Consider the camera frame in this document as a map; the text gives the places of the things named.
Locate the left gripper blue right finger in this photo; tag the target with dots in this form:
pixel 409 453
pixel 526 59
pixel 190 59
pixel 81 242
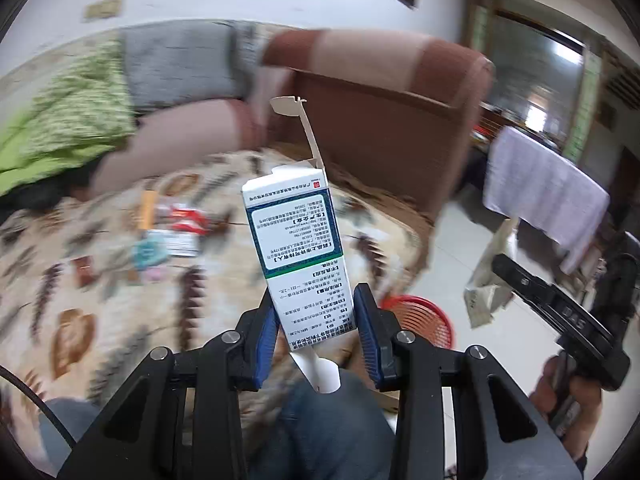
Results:
pixel 377 329

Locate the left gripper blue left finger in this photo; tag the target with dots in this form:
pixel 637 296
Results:
pixel 259 330

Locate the white blue medicine box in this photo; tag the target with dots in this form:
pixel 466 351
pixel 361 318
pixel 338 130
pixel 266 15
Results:
pixel 293 223

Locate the teal blister package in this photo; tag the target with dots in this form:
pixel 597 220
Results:
pixel 149 251

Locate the orange long carton box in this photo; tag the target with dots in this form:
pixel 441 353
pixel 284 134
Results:
pixel 147 210

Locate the small red snack packet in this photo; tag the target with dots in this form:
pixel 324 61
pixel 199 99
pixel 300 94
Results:
pixel 84 271

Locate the purple foil ball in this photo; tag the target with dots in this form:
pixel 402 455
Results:
pixel 152 275

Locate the red plastic mesh basket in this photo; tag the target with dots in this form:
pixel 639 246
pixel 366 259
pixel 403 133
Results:
pixel 422 317

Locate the person's jeans leg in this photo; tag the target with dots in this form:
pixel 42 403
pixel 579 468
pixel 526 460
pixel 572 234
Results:
pixel 340 435

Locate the white paper bag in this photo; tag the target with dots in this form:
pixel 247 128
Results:
pixel 485 292

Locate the white cloth-covered table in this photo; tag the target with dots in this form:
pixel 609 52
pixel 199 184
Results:
pixel 525 179

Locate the leaf-patterned beige blanket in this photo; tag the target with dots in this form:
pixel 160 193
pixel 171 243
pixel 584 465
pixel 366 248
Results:
pixel 63 340

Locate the brown fabric sofa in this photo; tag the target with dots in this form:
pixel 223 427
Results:
pixel 394 110

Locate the black garment on sofa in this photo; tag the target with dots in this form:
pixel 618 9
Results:
pixel 38 196

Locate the glass cabinet doors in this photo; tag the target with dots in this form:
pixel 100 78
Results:
pixel 549 69

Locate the grey quilted cushion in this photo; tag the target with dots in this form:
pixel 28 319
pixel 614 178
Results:
pixel 177 62

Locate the green patterned quilt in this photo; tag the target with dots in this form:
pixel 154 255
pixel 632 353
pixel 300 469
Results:
pixel 84 112

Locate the beige wall switch plate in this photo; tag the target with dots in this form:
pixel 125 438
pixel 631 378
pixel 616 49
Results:
pixel 103 10

